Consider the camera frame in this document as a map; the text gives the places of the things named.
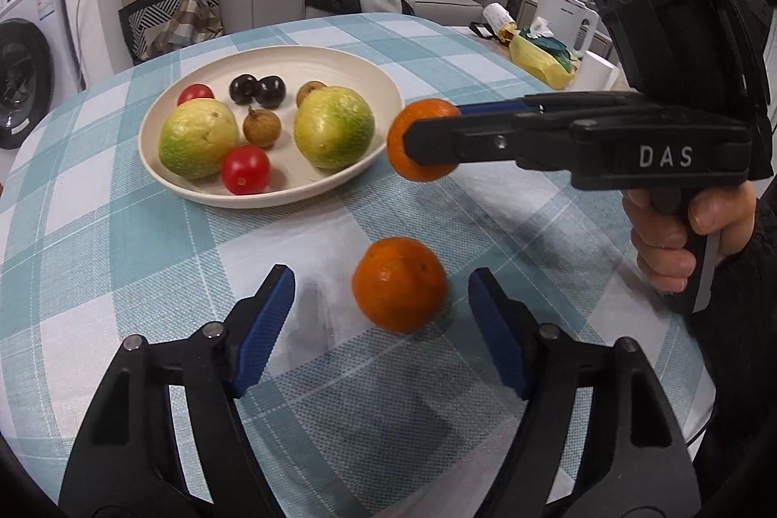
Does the orange mandarin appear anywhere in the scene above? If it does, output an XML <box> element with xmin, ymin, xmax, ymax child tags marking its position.
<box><xmin>352</xmin><ymin>236</ymin><xmax>448</xmax><ymax>334</ymax></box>
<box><xmin>386</xmin><ymin>97</ymin><xmax>461</xmax><ymax>183</ymax></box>

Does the brown longan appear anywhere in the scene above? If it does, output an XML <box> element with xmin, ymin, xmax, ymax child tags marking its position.
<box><xmin>242</xmin><ymin>109</ymin><xmax>282</xmax><ymax>149</ymax></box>
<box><xmin>295</xmin><ymin>80</ymin><xmax>325</xmax><ymax>106</ymax></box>

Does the dark grape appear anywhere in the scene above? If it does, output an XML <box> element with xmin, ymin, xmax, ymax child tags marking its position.
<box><xmin>254</xmin><ymin>75</ymin><xmax>287</xmax><ymax>109</ymax></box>
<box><xmin>229</xmin><ymin>74</ymin><xmax>258</xmax><ymax>105</ymax></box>

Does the red cherry tomato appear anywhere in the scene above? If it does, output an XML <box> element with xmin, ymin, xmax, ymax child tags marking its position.
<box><xmin>176</xmin><ymin>83</ymin><xmax>215</xmax><ymax>105</ymax></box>
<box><xmin>221</xmin><ymin>145</ymin><xmax>271</xmax><ymax>196</ymax></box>

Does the person's right hand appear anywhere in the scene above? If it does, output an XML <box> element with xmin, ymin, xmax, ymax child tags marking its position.
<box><xmin>622</xmin><ymin>177</ymin><xmax>760</xmax><ymax>296</ymax></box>

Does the yellow plastic bag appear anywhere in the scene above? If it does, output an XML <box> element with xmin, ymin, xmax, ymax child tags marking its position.
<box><xmin>510</xmin><ymin>29</ymin><xmax>577</xmax><ymax>91</ymax></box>

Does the white side table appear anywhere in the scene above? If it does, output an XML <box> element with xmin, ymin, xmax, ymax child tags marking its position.
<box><xmin>453</xmin><ymin>26</ymin><xmax>631</xmax><ymax>92</ymax></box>

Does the green yellow guava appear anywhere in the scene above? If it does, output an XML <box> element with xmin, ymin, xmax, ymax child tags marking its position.
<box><xmin>294</xmin><ymin>85</ymin><xmax>375</xmax><ymax>171</ymax></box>

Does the teal checkered tablecloth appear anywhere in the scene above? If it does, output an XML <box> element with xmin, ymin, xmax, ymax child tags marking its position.
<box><xmin>1</xmin><ymin>16</ymin><xmax>714</xmax><ymax>517</ymax></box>

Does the cream round plate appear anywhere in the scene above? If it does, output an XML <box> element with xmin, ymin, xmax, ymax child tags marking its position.
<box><xmin>138</xmin><ymin>45</ymin><xmax>405</xmax><ymax>209</ymax></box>

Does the plaid cloth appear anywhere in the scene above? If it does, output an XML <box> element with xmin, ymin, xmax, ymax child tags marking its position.
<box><xmin>145</xmin><ymin>0</ymin><xmax>224</xmax><ymax>60</ymax></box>

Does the black laundry basket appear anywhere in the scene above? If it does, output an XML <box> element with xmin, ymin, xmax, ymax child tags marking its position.
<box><xmin>118</xmin><ymin>0</ymin><xmax>219</xmax><ymax>66</ymax></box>

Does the white washing machine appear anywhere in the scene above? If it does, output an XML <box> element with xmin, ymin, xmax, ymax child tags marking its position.
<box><xmin>0</xmin><ymin>0</ymin><xmax>83</xmax><ymax>151</ymax></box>

